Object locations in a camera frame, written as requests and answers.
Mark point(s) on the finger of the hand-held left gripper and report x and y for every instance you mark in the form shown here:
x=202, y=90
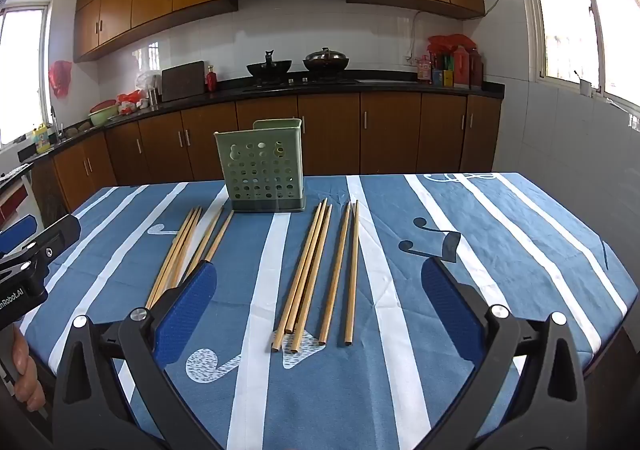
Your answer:
x=62, y=229
x=19, y=232

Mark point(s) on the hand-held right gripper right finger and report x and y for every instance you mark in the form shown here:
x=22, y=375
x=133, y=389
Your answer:
x=450, y=310

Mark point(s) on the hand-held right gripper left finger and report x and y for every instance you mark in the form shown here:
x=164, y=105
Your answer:
x=192, y=310

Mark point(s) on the wooden chopstick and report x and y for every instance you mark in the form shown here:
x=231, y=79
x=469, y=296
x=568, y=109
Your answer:
x=352, y=272
x=307, y=265
x=220, y=235
x=335, y=272
x=312, y=278
x=184, y=254
x=176, y=254
x=205, y=240
x=296, y=277
x=168, y=260

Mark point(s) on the green perforated utensil holder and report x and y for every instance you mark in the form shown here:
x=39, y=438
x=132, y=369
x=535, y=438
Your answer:
x=260, y=170

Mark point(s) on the person's left hand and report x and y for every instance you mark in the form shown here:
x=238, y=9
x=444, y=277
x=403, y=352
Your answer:
x=26, y=370

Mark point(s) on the blue white striped tablecloth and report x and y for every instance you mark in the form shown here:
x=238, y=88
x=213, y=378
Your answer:
x=400, y=280

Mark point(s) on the yellow detergent bottle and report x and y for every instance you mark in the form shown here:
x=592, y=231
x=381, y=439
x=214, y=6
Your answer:
x=41, y=139

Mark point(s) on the sink faucet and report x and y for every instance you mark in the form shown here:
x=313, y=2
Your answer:
x=56, y=123

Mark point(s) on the green basin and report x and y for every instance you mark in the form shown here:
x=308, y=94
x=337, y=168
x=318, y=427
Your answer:
x=102, y=116

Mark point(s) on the red plastic bag on counter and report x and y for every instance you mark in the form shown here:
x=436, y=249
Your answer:
x=129, y=99

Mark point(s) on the red hanging bag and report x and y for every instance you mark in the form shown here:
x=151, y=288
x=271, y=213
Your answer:
x=60, y=79

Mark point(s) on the narrow window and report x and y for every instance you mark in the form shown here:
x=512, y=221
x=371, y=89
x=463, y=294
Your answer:
x=22, y=75

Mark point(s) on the white plastic bag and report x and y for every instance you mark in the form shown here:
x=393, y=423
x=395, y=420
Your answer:
x=148, y=80

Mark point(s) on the wooden base cabinets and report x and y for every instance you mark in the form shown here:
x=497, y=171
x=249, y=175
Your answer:
x=390, y=135

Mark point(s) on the dark cutting board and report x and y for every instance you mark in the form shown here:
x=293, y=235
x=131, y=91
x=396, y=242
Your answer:
x=183, y=81

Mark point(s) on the black kitchen countertop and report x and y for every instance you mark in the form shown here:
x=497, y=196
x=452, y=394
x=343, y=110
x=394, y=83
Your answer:
x=390, y=86

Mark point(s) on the black gas stove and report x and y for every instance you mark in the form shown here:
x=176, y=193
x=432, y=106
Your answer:
x=300, y=80

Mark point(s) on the small cup on windowsill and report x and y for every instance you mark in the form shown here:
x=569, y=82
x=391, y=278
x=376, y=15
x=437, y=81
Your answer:
x=584, y=86

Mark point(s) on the red bag over condiments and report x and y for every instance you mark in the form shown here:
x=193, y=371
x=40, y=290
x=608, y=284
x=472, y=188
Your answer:
x=450, y=43

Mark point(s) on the wok with glass lid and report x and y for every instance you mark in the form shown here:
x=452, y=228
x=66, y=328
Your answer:
x=326, y=61

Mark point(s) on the wide window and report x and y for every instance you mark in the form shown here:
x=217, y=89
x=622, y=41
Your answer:
x=570, y=20

